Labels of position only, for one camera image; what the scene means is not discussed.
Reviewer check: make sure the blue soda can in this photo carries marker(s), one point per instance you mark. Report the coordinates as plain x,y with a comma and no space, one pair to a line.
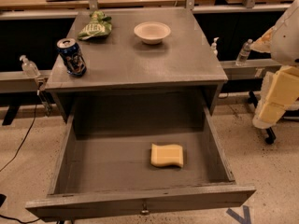
70,52

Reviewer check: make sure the green chip bag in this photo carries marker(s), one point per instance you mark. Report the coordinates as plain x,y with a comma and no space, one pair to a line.
99,26

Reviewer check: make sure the clear water bottle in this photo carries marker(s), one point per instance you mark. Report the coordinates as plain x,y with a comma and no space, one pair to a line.
244,53

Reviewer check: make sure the small white pump bottle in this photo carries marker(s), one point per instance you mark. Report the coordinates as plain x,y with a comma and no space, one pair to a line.
214,46

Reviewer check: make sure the grey metal rail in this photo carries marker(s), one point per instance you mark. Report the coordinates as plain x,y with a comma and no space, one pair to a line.
11,82

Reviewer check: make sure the grey open drawer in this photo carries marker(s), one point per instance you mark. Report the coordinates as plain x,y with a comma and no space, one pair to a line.
104,167

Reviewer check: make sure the white bowl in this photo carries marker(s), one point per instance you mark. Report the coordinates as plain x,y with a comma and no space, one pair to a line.
152,32

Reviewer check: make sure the yellow sponge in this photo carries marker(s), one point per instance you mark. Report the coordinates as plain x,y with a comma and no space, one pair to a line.
166,155

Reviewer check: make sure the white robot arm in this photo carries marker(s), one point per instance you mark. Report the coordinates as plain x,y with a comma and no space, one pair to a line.
282,40

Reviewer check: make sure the clear sanitizer pump bottle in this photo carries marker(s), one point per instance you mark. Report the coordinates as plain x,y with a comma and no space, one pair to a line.
29,68

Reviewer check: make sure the metal drawer knob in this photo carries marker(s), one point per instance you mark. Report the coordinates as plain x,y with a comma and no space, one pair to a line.
145,211

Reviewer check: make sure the grey wooden cabinet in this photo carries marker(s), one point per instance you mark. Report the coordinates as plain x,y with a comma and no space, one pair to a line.
123,61

